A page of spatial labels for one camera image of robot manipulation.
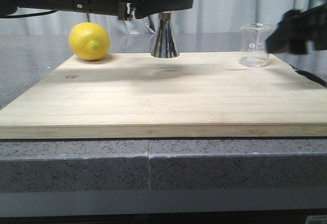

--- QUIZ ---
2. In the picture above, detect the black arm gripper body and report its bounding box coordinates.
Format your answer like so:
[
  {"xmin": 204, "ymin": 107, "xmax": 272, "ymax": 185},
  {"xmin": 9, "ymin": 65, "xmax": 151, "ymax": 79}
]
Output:
[{"xmin": 300, "ymin": 3, "xmax": 326, "ymax": 52}]

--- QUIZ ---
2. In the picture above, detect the clear glass beaker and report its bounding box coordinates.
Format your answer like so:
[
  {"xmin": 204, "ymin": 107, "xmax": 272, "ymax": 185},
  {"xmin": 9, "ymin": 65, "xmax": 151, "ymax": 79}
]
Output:
[{"xmin": 239, "ymin": 23, "xmax": 274, "ymax": 68}]

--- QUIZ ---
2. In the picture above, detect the steel double jigger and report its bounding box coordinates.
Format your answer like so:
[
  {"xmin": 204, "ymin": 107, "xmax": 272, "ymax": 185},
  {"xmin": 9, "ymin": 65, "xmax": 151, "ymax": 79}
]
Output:
[{"xmin": 151, "ymin": 12, "xmax": 180, "ymax": 58}]

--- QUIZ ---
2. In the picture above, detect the yellow lemon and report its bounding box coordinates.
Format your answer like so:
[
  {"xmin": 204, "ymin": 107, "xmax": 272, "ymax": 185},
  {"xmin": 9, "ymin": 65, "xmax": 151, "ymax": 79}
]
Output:
[{"xmin": 68, "ymin": 23, "xmax": 111, "ymax": 61}]

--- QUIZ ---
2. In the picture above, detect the grey curtain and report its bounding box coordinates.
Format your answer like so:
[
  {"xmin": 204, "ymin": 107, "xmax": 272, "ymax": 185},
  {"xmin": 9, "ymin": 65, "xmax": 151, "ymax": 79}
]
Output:
[{"xmin": 1, "ymin": 0, "xmax": 326, "ymax": 36}]

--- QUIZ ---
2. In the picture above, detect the light wooden cutting board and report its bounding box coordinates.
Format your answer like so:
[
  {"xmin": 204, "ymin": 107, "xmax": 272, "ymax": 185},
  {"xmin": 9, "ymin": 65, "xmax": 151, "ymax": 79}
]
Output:
[{"xmin": 1, "ymin": 52, "xmax": 326, "ymax": 139}]

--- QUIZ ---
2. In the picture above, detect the white label sticker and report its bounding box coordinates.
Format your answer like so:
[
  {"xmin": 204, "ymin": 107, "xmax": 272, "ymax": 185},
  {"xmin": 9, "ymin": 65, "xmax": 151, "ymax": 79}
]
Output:
[{"xmin": 305, "ymin": 215, "xmax": 327, "ymax": 224}]

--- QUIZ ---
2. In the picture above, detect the black cable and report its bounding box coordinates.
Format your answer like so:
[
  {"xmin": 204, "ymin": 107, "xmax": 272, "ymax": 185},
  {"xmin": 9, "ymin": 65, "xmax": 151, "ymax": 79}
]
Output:
[{"xmin": 288, "ymin": 64, "xmax": 327, "ymax": 89}]

